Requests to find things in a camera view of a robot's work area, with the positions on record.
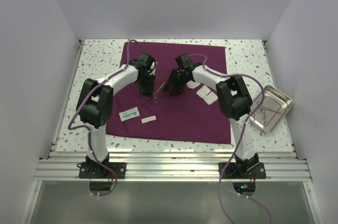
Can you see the small white bandage strip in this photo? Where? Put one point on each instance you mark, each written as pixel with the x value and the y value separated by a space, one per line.
pixel 148 119

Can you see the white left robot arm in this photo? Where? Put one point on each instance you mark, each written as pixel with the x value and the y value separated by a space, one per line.
pixel 95 103

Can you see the steel instrument tray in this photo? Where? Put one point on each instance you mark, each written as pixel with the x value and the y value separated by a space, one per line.
pixel 274 108

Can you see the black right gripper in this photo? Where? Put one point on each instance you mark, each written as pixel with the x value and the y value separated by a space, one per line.
pixel 177 90

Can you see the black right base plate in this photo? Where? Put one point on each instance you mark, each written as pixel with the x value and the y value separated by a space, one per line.
pixel 234 172

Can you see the white green suture packet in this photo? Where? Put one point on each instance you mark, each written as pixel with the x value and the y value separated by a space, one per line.
pixel 129 114

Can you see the steel forceps clamp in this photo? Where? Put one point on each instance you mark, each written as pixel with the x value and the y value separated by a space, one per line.
pixel 266 109
pixel 155 94

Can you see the purple cloth mat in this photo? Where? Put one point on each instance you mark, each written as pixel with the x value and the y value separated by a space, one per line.
pixel 186 117

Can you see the white gauze pad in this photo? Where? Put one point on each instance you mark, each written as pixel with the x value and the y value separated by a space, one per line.
pixel 203 91
pixel 192 84
pixel 210 98

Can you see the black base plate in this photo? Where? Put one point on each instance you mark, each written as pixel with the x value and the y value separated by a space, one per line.
pixel 98 172
pixel 234 172

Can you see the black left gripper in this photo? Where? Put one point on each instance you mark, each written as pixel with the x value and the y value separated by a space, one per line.
pixel 148 90

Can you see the aluminium rail frame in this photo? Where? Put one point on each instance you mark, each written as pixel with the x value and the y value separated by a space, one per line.
pixel 58 195

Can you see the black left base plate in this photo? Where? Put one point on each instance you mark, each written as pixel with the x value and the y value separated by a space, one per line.
pixel 98 172

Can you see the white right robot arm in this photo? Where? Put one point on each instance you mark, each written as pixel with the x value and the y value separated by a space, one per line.
pixel 233 96

